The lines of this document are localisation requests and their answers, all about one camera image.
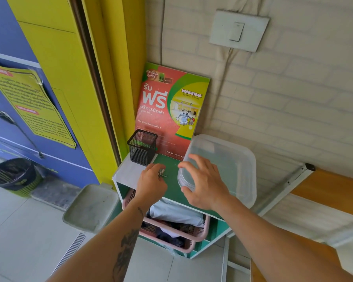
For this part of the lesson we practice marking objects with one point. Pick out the black trash bin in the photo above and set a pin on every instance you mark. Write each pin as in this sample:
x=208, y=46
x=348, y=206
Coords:
x=11, y=174

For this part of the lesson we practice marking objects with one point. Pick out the white and green shelf cabinet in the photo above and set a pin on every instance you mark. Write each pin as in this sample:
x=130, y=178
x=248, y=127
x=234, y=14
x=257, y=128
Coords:
x=170, y=179

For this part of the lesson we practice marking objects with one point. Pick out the person's left fingers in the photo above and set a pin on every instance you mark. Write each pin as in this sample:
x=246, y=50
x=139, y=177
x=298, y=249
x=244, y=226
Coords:
x=157, y=168

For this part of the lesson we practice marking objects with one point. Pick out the dark clothes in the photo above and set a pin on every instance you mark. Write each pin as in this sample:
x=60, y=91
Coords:
x=172, y=239

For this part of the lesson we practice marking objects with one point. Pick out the metal key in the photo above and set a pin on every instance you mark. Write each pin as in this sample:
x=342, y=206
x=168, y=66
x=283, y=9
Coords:
x=162, y=174

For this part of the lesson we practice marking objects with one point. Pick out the grey plastic tray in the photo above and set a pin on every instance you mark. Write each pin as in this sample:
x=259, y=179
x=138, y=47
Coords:
x=91, y=208

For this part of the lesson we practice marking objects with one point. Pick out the round clear plastic jar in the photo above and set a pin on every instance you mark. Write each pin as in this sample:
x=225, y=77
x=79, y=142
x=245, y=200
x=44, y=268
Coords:
x=184, y=179

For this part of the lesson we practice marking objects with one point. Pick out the wooden bench with white frame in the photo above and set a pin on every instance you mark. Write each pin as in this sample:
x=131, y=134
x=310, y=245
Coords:
x=326, y=190

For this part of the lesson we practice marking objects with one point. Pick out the person's right middle finger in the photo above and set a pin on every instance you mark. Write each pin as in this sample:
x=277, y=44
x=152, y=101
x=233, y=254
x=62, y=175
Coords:
x=201, y=162

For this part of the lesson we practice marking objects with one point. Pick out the person's left hand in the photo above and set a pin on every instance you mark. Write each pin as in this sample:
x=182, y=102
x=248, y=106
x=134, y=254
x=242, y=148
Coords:
x=150, y=185

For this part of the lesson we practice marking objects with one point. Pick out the white cloth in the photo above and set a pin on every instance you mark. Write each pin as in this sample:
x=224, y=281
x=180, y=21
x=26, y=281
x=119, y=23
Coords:
x=176, y=214

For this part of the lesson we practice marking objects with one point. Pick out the yellow notice poster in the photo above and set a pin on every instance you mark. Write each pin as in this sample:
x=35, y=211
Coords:
x=32, y=108

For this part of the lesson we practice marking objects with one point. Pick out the white light switch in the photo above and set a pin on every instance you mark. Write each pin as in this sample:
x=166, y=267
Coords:
x=238, y=30

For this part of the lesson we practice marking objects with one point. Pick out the red and green poster board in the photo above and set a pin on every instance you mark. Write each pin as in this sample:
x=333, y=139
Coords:
x=164, y=114

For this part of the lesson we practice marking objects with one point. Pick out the person's right thumb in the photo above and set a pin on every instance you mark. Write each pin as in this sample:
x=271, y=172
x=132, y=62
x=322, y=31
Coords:
x=189, y=195

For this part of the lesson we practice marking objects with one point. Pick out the yellow door frame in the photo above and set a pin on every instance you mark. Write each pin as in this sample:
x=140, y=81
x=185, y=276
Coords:
x=70, y=70

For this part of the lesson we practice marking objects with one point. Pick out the black mesh pen holder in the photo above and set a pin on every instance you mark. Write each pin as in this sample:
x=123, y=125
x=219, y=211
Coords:
x=141, y=148

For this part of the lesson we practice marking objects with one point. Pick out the person's right hand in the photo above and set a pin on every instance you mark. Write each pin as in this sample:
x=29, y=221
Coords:
x=210, y=187

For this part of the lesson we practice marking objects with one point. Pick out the person's right forearm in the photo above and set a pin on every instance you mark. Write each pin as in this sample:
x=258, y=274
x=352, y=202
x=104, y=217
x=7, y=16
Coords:
x=270, y=246

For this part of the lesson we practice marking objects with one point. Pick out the person's left forearm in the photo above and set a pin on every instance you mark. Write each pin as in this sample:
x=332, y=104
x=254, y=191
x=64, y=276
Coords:
x=111, y=246

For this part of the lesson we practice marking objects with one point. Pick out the square clear plastic container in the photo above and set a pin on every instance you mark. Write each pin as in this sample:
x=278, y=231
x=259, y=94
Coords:
x=235, y=167

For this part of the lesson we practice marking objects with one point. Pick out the pink laundry basket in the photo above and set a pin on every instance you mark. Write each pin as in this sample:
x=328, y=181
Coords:
x=200, y=232

